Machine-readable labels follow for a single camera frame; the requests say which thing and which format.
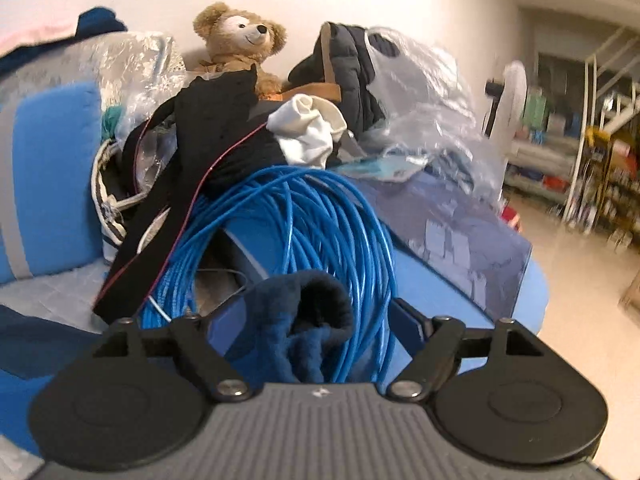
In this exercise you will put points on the dark padded jacket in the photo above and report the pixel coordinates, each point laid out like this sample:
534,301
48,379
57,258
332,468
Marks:
350,70

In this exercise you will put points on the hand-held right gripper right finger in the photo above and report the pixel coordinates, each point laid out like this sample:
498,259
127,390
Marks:
407,325

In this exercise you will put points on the clear plastic bag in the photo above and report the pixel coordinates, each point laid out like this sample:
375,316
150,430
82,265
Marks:
425,90

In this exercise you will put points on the white standing fan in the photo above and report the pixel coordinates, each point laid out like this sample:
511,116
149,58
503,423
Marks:
512,95

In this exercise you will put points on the silver lace cover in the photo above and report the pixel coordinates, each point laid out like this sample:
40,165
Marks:
100,60

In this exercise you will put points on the grey quilted bedspread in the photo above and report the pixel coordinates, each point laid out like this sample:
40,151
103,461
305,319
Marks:
60,290

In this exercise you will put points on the black bag with red piping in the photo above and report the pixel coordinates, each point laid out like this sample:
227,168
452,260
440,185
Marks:
215,125

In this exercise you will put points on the navy garment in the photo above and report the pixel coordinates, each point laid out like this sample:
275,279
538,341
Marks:
95,22

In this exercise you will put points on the white navy striped bag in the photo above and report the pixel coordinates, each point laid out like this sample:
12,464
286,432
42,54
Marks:
105,195

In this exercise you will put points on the brown teddy bear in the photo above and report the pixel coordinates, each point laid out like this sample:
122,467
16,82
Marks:
235,35

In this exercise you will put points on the white cloth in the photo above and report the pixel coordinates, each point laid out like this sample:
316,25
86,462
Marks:
310,130

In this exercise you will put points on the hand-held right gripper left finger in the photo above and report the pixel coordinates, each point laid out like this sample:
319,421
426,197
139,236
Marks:
222,330

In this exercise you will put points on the white metal rack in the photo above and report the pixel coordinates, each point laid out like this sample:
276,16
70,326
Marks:
595,125

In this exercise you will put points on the blue fleece jacket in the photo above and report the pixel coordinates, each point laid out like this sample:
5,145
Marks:
300,325

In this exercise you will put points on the blue printed plastic sheet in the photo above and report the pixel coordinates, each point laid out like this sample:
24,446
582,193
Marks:
460,240

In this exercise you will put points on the blue grey-striped pillow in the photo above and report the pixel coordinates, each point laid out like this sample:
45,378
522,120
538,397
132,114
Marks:
50,170

